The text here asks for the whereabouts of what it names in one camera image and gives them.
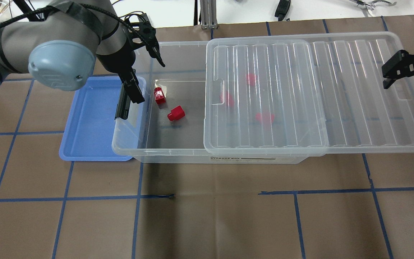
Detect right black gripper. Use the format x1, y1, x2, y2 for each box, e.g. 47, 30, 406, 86
382, 50, 414, 90

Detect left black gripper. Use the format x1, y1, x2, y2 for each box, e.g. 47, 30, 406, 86
97, 22, 166, 104

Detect red block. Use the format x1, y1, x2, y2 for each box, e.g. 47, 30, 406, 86
220, 91, 235, 108
167, 105, 185, 121
255, 112, 275, 125
246, 73, 256, 87
154, 87, 166, 105

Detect clear plastic box lid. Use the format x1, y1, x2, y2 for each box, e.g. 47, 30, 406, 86
203, 31, 414, 157

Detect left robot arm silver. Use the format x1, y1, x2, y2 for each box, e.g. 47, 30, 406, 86
0, 0, 165, 104

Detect black box latch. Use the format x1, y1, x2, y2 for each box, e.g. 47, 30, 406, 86
115, 84, 130, 120

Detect clear plastic storage box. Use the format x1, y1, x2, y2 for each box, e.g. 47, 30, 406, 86
112, 41, 305, 164

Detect blue plastic tray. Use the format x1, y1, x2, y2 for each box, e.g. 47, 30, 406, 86
59, 76, 132, 161

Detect aluminium frame post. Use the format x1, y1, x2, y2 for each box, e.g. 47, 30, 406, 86
199, 0, 218, 30

